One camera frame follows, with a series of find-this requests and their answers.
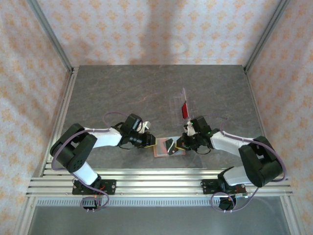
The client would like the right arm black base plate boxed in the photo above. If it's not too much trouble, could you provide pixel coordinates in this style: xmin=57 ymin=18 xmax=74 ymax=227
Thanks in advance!
xmin=201 ymin=179 xmax=246 ymax=195

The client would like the black connector box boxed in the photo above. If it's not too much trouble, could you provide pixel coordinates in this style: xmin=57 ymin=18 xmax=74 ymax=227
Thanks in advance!
xmin=218 ymin=197 xmax=237 ymax=212
xmin=81 ymin=197 xmax=99 ymax=212

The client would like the right aluminium frame post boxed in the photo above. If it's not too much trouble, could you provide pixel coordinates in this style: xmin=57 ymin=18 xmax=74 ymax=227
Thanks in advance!
xmin=244 ymin=0 xmax=291 ymax=74

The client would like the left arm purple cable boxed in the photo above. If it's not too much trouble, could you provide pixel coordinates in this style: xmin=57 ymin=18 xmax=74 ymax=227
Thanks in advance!
xmin=51 ymin=112 xmax=128 ymax=212

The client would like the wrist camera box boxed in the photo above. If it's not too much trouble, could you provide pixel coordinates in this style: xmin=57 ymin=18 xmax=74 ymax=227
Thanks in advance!
xmin=139 ymin=120 xmax=152 ymax=134
xmin=183 ymin=121 xmax=196 ymax=136

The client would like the right aluminium side rail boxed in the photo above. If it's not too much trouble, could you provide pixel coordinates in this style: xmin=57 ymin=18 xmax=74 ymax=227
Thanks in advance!
xmin=244 ymin=70 xmax=279 ymax=177

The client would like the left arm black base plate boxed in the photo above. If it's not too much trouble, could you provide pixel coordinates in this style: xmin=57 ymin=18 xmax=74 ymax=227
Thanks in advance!
xmin=72 ymin=179 xmax=117 ymax=195

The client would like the grey metal panel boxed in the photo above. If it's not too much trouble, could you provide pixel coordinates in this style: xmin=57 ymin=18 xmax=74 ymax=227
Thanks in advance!
xmin=24 ymin=205 xmax=294 ymax=235

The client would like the slotted grey cable duct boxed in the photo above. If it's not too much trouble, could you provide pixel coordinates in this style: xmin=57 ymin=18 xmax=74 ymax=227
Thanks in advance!
xmin=34 ymin=197 xmax=286 ymax=207

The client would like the left aluminium side rail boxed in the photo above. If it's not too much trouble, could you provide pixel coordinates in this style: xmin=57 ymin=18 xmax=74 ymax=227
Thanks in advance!
xmin=31 ymin=67 xmax=79 ymax=177

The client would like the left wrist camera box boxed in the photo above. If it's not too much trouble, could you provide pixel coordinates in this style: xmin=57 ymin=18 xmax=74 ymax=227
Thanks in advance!
xmin=139 ymin=120 xmax=152 ymax=134

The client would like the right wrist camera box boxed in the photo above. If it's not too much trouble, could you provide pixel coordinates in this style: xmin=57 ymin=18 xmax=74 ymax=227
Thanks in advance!
xmin=183 ymin=121 xmax=196 ymax=136

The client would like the left aluminium frame post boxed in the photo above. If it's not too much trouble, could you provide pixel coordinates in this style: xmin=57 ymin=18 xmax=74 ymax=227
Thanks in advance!
xmin=26 ymin=0 xmax=74 ymax=74

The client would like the aluminium table edge rail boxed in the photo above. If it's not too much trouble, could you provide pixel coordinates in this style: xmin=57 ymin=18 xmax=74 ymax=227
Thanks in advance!
xmin=39 ymin=168 xmax=278 ymax=177

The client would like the clear acrylic card holder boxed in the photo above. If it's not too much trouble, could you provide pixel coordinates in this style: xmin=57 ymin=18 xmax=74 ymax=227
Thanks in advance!
xmin=168 ymin=87 xmax=197 ymax=128

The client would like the aluminium frame post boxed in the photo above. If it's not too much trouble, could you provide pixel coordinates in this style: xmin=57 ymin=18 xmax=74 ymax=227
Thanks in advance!
xmin=26 ymin=0 xmax=74 ymax=74
xmin=244 ymin=0 xmax=291 ymax=74

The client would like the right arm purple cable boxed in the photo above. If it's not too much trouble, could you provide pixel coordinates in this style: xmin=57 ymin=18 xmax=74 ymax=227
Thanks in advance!
xmin=195 ymin=115 xmax=287 ymax=213

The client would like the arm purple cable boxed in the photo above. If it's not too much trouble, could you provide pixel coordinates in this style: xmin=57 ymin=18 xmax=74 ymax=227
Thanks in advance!
xmin=51 ymin=112 xmax=128 ymax=212
xmin=195 ymin=115 xmax=287 ymax=213

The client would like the red card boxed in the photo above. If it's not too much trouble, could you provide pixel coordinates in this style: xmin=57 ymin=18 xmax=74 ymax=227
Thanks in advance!
xmin=180 ymin=102 xmax=190 ymax=118

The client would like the aluminium side rail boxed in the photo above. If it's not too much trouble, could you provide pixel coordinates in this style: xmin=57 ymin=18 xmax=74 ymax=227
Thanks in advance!
xmin=244 ymin=70 xmax=279 ymax=177
xmin=31 ymin=67 xmax=79 ymax=177

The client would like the brown square board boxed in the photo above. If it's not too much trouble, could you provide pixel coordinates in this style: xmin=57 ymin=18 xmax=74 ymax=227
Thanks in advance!
xmin=152 ymin=137 xmax=187 ymax=159

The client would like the aluminium mounting rail beam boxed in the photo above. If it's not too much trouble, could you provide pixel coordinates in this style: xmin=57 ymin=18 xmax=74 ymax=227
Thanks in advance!
xmin=25 ymin=176 xmax=293 ymax=198

